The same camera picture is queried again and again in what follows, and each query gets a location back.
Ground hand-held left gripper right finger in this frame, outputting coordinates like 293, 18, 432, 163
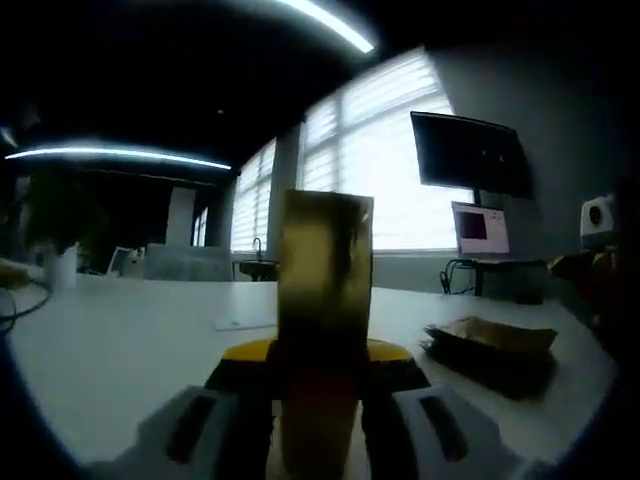
357, 338, 546, 480

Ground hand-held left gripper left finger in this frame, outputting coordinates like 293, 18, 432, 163
87, 338, 281, 480

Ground gold paper bag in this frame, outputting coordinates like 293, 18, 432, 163
267, 188, 375, 480

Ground open laptop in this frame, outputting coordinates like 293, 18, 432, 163
450, 200, 544, 265

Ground metal sink with faucet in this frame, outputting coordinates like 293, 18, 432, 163
238, 237, 279, 282

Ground white table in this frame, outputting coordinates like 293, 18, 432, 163
7, 272, 619, 464

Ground white low cabinet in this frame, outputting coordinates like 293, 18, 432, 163
144, 243, 234, 281

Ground white plant pot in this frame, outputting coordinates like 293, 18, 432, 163
45, 244, 79, 290

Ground white window blinds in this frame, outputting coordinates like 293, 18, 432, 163
230, 47, 476, 254

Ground green potted plant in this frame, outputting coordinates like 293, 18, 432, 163
22, 172, 109, 261

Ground straight ceiling light strip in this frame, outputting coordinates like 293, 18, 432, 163
4, 144, 232, 171

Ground long curved ceiling light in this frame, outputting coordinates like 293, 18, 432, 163
279, 0, 376, 54

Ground black wall monitor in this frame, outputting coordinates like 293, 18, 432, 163
409, 110, 535, 200

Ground tangled black cables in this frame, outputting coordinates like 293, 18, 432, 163
0, 279, 54, 331

